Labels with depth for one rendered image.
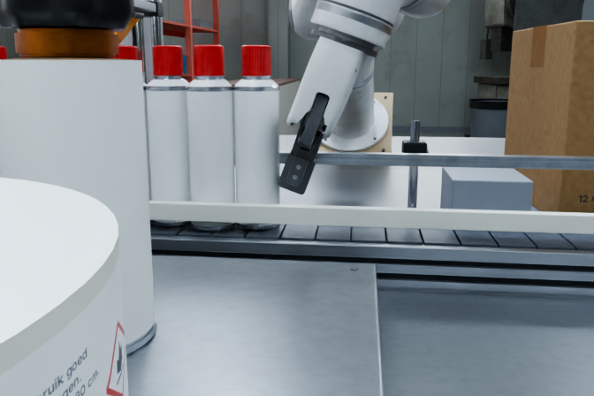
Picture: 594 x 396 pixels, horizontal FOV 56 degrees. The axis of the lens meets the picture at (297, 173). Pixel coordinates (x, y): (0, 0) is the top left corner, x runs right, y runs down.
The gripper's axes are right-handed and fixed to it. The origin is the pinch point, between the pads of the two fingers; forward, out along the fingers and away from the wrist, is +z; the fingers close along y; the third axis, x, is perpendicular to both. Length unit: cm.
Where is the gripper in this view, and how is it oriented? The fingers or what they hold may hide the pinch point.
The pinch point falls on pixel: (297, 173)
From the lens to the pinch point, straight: 63.8
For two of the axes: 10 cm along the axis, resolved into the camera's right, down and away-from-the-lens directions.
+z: -3.4, 9.2, 2.1
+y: -1.1, 1.8, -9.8
